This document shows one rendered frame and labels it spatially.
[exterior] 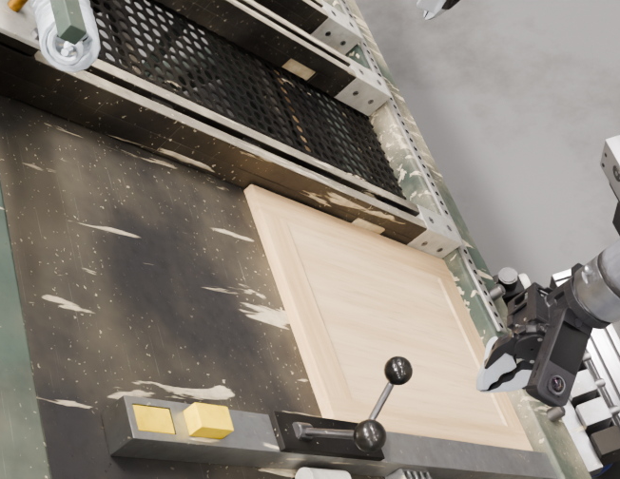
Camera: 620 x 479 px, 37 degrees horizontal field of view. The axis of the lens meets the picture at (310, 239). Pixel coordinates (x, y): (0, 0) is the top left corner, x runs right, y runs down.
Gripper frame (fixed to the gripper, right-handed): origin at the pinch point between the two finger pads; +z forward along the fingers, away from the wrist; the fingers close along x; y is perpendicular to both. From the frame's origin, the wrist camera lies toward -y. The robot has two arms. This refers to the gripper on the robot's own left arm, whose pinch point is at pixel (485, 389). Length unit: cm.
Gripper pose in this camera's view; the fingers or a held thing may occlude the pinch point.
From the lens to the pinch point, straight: 125.7
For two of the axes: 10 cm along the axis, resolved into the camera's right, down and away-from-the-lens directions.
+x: -8.4, -4.7, -2.7
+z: -5.2, 5.6, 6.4
